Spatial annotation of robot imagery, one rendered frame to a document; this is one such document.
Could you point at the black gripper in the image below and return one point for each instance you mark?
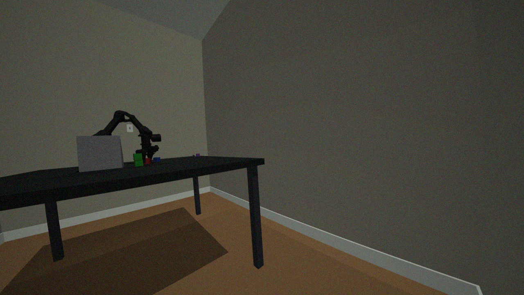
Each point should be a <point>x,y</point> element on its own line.
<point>145,152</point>

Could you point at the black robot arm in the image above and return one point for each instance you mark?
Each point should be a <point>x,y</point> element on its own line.
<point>145,133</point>

